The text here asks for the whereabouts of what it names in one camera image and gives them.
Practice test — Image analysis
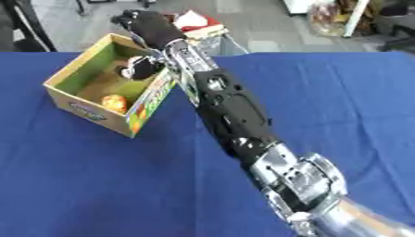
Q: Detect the clear plastic bag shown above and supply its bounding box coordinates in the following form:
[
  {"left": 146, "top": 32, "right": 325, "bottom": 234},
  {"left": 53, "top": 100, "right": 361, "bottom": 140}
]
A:
[{"left": 306, "top": 0, "right": 349, "bottom": 38}]

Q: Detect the white post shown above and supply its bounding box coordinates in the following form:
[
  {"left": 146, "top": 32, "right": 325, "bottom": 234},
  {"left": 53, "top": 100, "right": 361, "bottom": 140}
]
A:
[{"left": 342, "top": 0, "right": 373, "bottom": 39}]

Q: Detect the red and white bag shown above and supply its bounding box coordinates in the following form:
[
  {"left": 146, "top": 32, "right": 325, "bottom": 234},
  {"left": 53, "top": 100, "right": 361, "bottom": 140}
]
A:
[{"left": 170, "top": 8, "right": 229, "bottom": 41}]

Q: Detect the black stand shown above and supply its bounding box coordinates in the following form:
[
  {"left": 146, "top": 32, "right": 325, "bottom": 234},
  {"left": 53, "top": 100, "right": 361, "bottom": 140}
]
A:
[{"left": 0, "top": 0, "right": 58, "bottom": 53}]

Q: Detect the orange toy fruit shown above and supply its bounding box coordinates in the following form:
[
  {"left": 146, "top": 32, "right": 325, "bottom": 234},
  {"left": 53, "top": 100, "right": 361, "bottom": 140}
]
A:
[{"left": 100, "top": 94, "right": 130, "bottom": 115}]

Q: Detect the tan cardboard box green inside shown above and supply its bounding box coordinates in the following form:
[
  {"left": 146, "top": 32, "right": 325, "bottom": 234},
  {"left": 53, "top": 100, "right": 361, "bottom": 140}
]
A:
[{"left": 42, "top": 32, "right": 181, "bottom": 139}]

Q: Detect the black office chair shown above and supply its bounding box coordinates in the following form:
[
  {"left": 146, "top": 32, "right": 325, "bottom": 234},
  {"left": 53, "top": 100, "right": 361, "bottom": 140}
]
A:
[{"left": 372, "top": 0, "right": 415, "bottom": 54}]

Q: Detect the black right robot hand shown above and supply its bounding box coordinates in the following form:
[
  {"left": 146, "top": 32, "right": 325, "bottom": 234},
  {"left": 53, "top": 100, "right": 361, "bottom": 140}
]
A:
[{"left": 110, "top": 8, "right": 188, "bottom": 81}]

